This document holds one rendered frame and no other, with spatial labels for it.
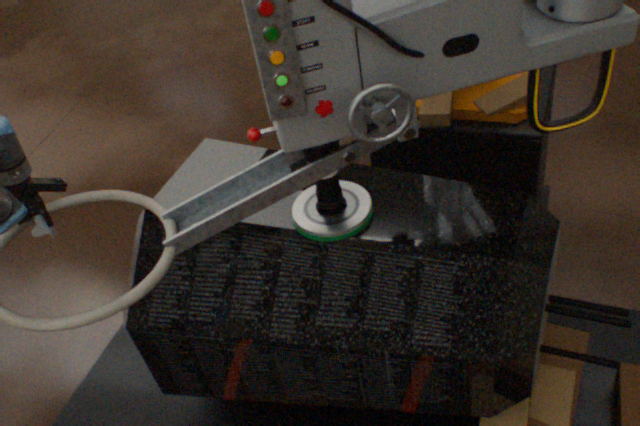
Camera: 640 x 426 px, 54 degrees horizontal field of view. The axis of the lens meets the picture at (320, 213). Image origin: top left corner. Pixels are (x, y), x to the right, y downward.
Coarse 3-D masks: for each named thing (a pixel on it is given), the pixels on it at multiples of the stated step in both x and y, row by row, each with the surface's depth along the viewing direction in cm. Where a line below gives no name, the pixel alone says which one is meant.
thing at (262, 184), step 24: (360, 144) 151; (384, 144) 153; (264, 168) 162; (288, 168) 162; (312, 168) 152; (336, 168) 154; (216, 192) 164; (240, 192) 164; (264, 192) 153; (288, 192) 155; (168, 216) 165; (192, 216) 166; (216, 216) 154; (240, 216) 156; (168, 240) 156; (192, 240) 157
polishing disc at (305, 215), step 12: (312, 192) 174; (348, 192) 172; (360, 192) 171; (300, 204) 171; (312, 204) 171; (348, 204) 168; (360, 204) 168; (300, 216) 168; (312, 216) 167; (324, 216) 166; (336, 216) 166; (348, 216) 165; (360, 216) 164; (300, 228) 166; (312, 228) 164; (324, 228) 163; (336, 228) 162; (348, 228) 161
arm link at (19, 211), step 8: (0, 184) 149; (0, 192) 136; (8, 192) 146; (0, 200) 135; (8, 200) 142; (16, 200) 149; (0, 208) 136; (8, 208) 142; (16, 208) 147; (24, 208) 149; (0, 216) 140; (8, 216) 144; (16, 216) 146; (0, 224) 145; (8, 224) 145; (16, 224) 153; (0, 232) 146
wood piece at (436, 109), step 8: (432, 96) 213; (440, 96) 212; (448, 96) 211; (424, 104) 210; (432, 104) 209; (440, 104) 209; (448, 104) 208; (424, 112) 207; (432, 112) 206; (440, 112) 205; (448, 112) 204; (424, 120) 207; (432, 120) 207; (440, 120) 206; (448, 120) 206
